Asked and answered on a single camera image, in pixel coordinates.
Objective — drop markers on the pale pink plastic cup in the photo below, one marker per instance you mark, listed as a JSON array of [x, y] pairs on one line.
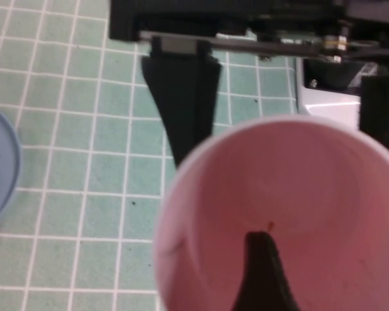
[[278, 181]]

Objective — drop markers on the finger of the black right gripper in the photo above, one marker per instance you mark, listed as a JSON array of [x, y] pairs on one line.
[[184, 103], [382, 110]]

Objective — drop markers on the black right camera mount bracket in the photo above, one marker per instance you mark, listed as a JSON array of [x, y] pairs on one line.
[[337, 74]]

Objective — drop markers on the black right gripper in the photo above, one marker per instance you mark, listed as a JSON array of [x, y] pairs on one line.
[[246, 19]]

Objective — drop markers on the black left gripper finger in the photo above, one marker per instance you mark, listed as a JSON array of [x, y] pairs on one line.
[[262, 275]]

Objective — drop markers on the blue cup stand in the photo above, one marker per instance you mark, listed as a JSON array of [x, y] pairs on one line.
[[3, 162]]

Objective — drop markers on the green checked tablecloth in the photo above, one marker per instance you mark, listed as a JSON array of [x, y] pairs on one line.
[[68, 162]]

